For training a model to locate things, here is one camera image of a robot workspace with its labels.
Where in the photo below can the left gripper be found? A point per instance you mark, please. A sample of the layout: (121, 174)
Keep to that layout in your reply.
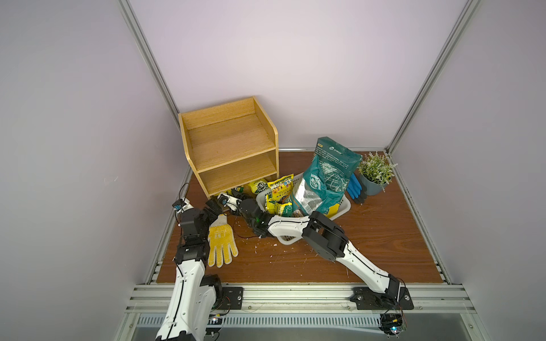
(213, 207)

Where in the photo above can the white plastic basket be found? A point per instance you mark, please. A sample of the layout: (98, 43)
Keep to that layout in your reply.
(336, 211)

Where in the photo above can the green yellow fertilizer bag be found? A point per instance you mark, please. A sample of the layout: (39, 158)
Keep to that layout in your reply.
(324, 183)

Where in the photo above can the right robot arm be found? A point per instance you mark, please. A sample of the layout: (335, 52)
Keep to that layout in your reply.
(326, 238)

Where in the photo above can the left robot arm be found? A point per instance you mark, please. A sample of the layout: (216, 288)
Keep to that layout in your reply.
(194, 293)

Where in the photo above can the yellow packet bottom shelf right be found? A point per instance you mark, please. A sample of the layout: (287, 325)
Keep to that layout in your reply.
(258, 186)

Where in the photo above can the wooden three-tier shelf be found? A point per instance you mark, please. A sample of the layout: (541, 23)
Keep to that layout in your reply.
(230, 145)

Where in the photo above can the yellow knit work glove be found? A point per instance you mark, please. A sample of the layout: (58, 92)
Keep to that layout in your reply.
(223, 248)

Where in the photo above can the blue rubber glove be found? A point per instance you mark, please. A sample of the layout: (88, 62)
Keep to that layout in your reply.
(356, 190)

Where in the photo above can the left controller board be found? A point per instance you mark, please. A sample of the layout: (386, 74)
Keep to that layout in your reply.
(214, 326)

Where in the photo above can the controller board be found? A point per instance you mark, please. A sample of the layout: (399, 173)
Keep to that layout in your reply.
(214, 326)
(392, 324)

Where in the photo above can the potted green plant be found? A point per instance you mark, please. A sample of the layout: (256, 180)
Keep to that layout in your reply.
(376, 172)

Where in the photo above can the right controller board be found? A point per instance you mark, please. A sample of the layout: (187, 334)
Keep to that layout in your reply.
(392, 324)

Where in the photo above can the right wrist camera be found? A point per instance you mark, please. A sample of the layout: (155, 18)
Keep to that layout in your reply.
(225, 200)

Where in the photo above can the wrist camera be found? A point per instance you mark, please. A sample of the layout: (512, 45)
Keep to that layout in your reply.
(225, 200)
(181, 205)

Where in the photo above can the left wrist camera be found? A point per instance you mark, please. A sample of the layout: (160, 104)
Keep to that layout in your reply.
(181, 205)

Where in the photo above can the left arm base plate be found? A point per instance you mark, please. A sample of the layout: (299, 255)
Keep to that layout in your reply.
(228, 297)

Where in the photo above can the aluminium mounting rail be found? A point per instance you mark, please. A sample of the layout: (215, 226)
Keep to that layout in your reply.
(308, 298)

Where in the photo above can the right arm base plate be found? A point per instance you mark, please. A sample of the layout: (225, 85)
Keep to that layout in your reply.
(365, 299)

